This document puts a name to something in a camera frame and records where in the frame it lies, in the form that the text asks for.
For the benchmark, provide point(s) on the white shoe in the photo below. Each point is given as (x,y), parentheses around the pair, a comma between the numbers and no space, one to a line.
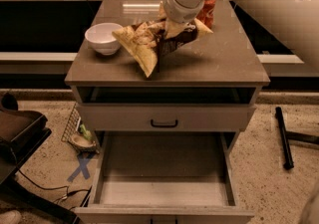
(10,217)

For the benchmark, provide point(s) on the grey cabinet with counter top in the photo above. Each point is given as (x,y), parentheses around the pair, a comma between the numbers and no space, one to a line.
(219,69)

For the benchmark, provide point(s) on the open bottom drawer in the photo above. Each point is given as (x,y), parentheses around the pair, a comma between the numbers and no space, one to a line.
(163,178)

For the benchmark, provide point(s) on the small bowl in basket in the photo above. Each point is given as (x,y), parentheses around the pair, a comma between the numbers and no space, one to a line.
(81,143)

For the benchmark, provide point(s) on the white bowl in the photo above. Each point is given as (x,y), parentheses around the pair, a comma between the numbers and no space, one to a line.
(100,38)

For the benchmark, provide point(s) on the black drawer handle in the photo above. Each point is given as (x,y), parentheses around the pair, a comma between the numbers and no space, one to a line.
(165,124)

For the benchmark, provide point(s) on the blue tape cross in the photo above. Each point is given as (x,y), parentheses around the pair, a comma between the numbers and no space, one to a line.
(83,159)

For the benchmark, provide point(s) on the green item in basket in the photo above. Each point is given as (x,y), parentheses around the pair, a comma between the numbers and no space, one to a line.
(85,133)

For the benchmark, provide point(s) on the orange soda can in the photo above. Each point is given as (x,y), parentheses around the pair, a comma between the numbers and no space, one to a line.
(206,13)

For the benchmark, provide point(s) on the wire basket on floor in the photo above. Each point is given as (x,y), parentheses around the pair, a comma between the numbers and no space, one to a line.
(73,127)

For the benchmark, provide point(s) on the black floor stand bar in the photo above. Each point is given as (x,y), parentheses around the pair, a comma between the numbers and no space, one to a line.
(288,164)

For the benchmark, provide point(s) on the brown and yellow chip bag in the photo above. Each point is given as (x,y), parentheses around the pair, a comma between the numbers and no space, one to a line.
(146,43)

